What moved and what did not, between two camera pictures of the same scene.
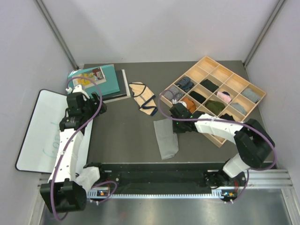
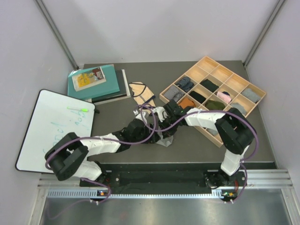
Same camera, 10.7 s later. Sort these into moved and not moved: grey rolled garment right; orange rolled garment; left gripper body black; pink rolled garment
Moved: left gripper body black
Not moved: orange rolled garment; pink rolled garment; grey rolled garment right
